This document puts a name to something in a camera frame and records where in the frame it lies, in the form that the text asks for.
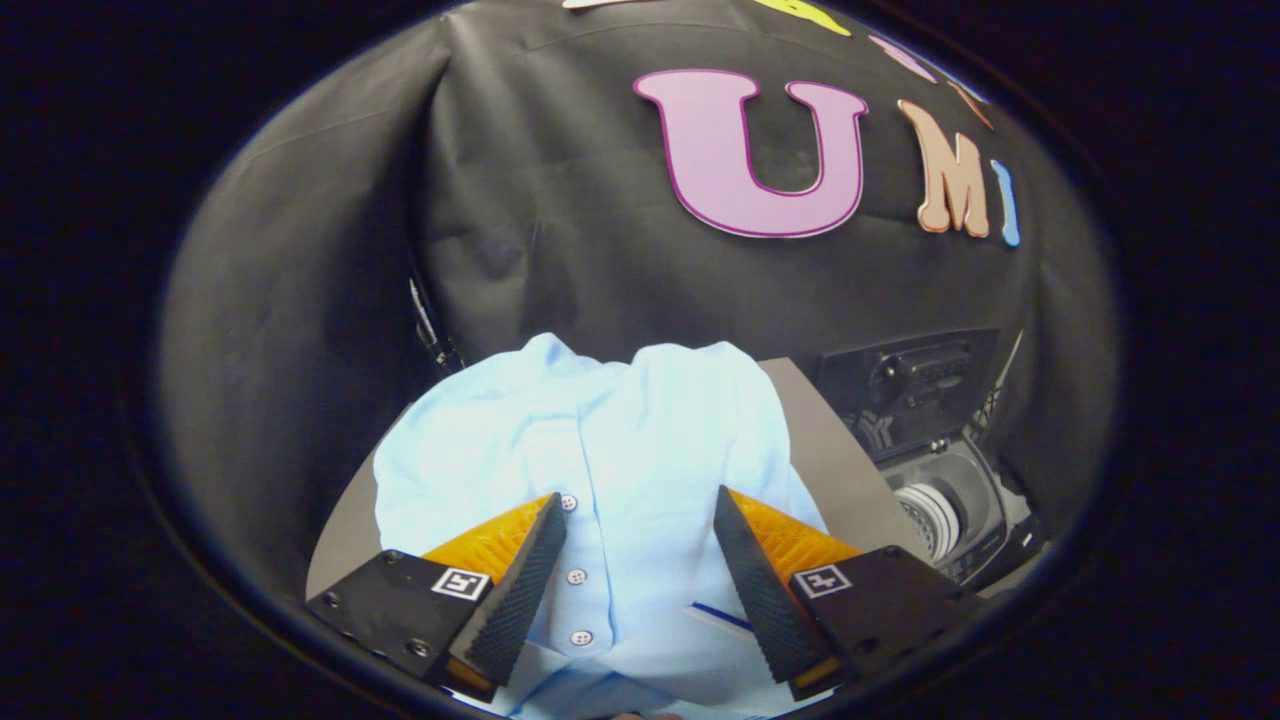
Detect white cabinet with dark side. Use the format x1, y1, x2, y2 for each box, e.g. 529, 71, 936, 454
305, 358, 936, 601

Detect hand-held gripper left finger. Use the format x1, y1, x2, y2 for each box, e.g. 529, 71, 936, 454
305, 492, 568, 703

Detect dark washing machine lid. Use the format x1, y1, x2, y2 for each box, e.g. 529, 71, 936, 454
815, 328, 1001, 461

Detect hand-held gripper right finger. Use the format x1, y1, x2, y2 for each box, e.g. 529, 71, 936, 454
713, 486, 986, 701

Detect black backdrop cloth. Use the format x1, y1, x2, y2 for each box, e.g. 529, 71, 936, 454
158, 0, 1119, 601

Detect metal backdrop stand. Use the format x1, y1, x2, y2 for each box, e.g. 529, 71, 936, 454
983, 328, 1028, 443
406, 275, 463, 373

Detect light blue shirt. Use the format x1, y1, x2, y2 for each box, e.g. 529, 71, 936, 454
373, 333, 831, 720

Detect grey washing machine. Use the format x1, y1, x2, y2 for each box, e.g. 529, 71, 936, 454
870, 430, 1046, 591

